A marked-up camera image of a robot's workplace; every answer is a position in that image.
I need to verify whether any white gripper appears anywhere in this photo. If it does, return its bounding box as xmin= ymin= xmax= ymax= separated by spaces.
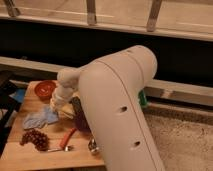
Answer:
xmin=50 ymin=85 xmax=75 ymax=119

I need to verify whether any blue sponge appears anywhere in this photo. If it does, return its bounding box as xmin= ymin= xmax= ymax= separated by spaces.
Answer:
xmin=43 ymin=106 xmax=59 ymax=124

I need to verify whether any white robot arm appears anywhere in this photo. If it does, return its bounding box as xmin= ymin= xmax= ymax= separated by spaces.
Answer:
xmin=51 ymin=45 xmax=165 ymax=171

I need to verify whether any red bowl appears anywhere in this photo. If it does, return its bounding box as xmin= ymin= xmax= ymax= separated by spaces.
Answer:
xmin=34 ymin=80 xmax=56 ymax=100

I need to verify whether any purple bowl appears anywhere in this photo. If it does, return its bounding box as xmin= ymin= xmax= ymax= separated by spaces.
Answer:
xmin=74 ymin=113 xmax=90 ymax=132

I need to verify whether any dark green vegetable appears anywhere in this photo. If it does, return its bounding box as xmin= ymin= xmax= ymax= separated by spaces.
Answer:
xmin=71 ymin=96 xmax=84 ymax=115

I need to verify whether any grey folded cloth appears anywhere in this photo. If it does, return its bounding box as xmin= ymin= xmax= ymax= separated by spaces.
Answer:
xmin=22 ymin=108 xmax=47 ymax=130

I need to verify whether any red chili pepper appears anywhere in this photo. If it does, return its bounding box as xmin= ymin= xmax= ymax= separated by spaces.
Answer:
xmin=59 ymin=128 xmax=77 ymax=149

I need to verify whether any wooden table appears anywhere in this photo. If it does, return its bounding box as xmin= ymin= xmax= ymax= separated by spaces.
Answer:
xmin=0 ymin=81 xmax=104 ymax=171

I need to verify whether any bunch of dark grapes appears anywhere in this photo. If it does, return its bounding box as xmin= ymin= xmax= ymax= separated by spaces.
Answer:
xmin=20 ymin=129 xmax=49 ymax=151

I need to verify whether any metal spoon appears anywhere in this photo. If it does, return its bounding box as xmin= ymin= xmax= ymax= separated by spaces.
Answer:
xmin=47 ymin=145 xmax=74 ymax=152

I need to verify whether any blue object on chair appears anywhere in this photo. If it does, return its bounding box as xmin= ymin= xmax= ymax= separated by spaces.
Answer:
xmin=13 ymin=89 xmax=26 ymax=103

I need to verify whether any small metal cup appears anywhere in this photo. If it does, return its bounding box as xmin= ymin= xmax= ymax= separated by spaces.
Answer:
xmin=88 ymin=138 xmax=99 ymax=155

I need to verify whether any black chair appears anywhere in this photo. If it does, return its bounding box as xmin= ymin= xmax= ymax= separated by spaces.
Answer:
xmin=0 ymin=70 xmax=21 ymax=156

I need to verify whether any green plastic tray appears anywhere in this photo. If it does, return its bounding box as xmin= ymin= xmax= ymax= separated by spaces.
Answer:
xmin=139 ymin=90 xmax=147 ymax=108

